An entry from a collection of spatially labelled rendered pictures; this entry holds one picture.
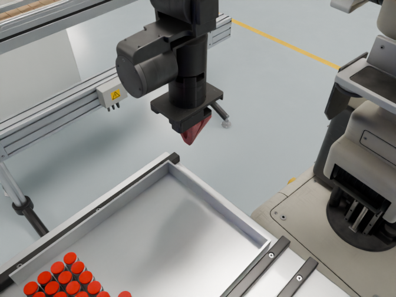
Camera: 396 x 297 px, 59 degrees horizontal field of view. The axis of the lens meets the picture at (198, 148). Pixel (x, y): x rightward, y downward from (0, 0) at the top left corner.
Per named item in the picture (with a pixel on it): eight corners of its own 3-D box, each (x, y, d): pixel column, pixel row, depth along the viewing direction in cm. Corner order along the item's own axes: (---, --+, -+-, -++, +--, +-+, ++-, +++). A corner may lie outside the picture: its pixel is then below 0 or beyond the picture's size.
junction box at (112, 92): (106, 109, 153) (102, 92, 147) (99, 104, 156) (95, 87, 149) (128, 96, 159) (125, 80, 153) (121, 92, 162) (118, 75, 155)
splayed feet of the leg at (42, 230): (50, 258, 154) (39, 243, 144) (0, 193, 178) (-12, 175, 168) (66, 247, 158) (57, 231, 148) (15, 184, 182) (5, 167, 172)
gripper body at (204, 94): (149, 111, 55) (144, 71, 49) (195, 85, 60) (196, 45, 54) (177, 131, 51) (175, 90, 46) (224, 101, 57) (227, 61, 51)
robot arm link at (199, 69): (217, 27, 46) (187, 13, 49) (177, 46, 43) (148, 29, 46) (214, 72, 51) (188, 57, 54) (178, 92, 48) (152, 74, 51)
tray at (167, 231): (110, 423, 46) (105, 419, 43) (16, 284, 58) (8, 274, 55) (268, 250, 62) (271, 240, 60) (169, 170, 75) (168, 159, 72)
